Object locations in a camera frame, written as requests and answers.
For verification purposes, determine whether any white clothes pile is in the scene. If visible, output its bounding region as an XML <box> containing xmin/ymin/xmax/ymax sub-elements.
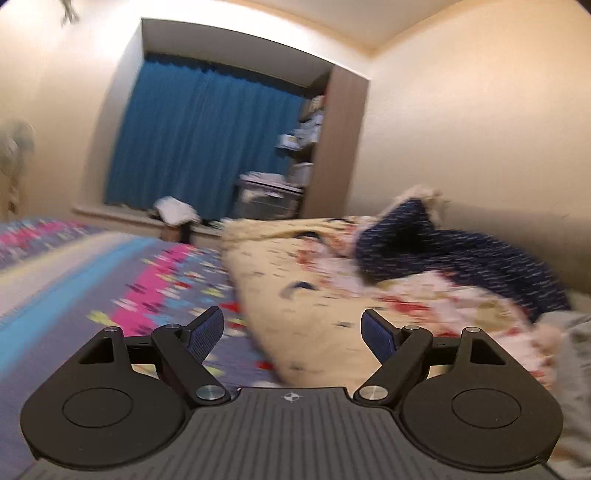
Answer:
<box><xmin>153</xmin><ymin>196</ymin><xmax>200</xmax><ymax>227</ymax></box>

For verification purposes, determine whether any grey plastic storage bin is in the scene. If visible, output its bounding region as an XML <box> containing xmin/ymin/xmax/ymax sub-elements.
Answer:
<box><xmin>233</xmin><ymin>172</ymin><xmax>304</xmax><ymax>220</ymax></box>

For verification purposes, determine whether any wooden shelf unit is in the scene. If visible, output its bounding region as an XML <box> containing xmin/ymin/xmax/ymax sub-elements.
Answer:
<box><xmin>297</xmin><ymin>66</ymin><xmax>370</xmax><ymax>219</ymax></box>

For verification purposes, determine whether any colourful floral bed blanket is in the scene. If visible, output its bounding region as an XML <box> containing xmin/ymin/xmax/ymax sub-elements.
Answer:
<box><xmin>1</xmin><ymin>219</ymin><xmax>280</xmax><ymax>479</ymax></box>

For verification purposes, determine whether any grey fabric at edge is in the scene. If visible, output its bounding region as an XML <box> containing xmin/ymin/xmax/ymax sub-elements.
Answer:
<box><xmin>537</xmin><ymin>311</ymin><xmax>590</xmax><ymax>479</ymax></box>

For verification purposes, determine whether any white standing fan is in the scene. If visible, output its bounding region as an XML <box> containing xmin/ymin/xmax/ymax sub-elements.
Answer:
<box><xmin>1</xmin><ymin>120</ymin><xmax>35</xmax><ymax>221</ymax></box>

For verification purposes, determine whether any navy dotted garment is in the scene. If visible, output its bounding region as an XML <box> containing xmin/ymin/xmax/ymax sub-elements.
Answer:
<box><xmin>353</xmin><ymin>198</ymin><xmax>571</xmax><ymax>323</ymax></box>

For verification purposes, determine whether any cream star-patterned quilt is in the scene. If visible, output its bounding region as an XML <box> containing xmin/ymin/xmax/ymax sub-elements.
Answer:
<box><xmin>218</xmin><ymin>184</ymin><xmax>562</xmax><ymax>393</ymax></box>

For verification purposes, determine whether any blue window curtain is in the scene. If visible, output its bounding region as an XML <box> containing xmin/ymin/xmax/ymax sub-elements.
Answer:
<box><xmin>103</xmin><ymin>54</ymin><xmax>304</xmax><ymax>220</ymax></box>

